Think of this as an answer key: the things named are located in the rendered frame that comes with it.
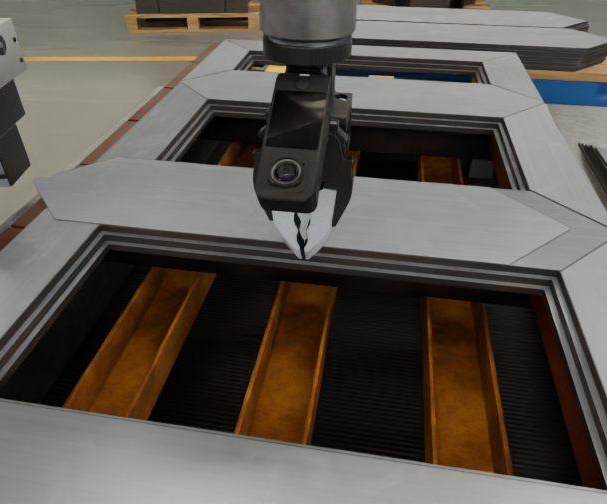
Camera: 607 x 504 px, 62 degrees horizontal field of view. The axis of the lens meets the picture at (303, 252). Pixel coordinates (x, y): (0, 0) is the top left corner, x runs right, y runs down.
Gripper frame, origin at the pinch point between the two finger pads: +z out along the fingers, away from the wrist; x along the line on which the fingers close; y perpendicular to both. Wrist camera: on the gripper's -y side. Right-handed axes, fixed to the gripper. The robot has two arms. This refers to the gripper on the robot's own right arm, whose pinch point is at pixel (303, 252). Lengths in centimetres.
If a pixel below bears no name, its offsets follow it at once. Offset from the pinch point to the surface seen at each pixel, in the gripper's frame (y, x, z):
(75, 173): 20.6, 38.0, 5.7
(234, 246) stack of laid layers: 8.5, 10.1, 6.8
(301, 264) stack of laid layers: 7.6, 1.5, 7.8
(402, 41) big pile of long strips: 100, -9, 5
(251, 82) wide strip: 64, 22, 6
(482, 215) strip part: 19.4, -20.6, 5.8
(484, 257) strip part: 10.1, -19.8, 5.8
